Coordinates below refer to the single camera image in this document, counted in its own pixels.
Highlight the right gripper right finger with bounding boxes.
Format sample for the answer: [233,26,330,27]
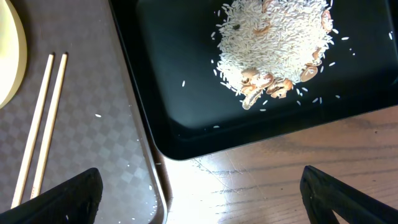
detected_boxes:
[300,166,397,224]

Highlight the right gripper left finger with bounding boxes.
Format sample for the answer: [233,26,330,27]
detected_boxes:
[1,167,103,224]

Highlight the rice and food scraps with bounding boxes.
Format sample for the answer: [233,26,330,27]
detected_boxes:
[182,0,394,129]

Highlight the left wooden chopstick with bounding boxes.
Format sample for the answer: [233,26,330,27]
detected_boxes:
[11,54,54,208]

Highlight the wooden chopstick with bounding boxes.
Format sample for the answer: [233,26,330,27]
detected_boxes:
[11,54,54,208]
[30,53,68,199]

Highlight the dark brown serving tray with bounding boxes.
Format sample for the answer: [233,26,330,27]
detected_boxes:
[1,1,167,223]

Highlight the right wooden chopstick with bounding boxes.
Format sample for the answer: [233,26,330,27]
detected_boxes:
[30,53,68,199]

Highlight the yellow plate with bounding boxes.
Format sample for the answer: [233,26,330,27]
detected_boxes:
[1,0,27,107]

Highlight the black tray bin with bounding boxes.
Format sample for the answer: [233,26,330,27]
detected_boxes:
[110,0,397,160]

